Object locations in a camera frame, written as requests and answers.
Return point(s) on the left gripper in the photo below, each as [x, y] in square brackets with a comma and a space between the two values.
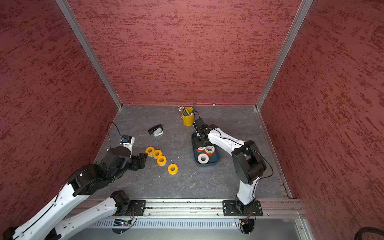
[135, 160]

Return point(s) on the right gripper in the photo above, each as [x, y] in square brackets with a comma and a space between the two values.
[197, 144]

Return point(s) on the yellow tape roll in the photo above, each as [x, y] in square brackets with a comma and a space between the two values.
[161, 160]
[150, 151]
[173, 169]
[157, 154]

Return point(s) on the orange tape roll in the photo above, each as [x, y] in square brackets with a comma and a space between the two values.
[203, 159]
[200, 149]
[210, 150]

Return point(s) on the teal storage box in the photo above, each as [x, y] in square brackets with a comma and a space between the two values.
[213, 159]

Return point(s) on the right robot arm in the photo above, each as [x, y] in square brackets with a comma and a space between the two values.
[249, 164]

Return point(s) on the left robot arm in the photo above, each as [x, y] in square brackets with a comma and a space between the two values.
[52, 223]

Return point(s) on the yellow tape roll bottom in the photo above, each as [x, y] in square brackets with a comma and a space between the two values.
[173, 169]

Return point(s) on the yellow pen cup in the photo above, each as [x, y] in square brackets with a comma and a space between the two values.
[188, 121]

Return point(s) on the black grey stapler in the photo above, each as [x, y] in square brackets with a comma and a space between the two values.
[156, 131]

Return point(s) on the pens in cup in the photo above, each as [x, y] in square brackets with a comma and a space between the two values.
[186, 111]

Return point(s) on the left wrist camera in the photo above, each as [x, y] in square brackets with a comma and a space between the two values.
[127, 142]

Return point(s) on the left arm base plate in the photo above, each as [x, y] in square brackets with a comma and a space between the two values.
[136, 208]

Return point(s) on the aluminium front rail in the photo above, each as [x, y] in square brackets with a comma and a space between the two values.
[214, 208]

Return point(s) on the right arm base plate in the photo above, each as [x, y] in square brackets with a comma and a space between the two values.
[237, 209]

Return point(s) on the left corner aluminium post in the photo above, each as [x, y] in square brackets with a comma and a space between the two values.
[79, 33]

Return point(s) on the corner aluminium post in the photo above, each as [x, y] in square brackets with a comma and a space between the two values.
[79, 33]
[290, 37]

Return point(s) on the right corner aluminium post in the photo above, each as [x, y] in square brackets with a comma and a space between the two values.
[290, 37]

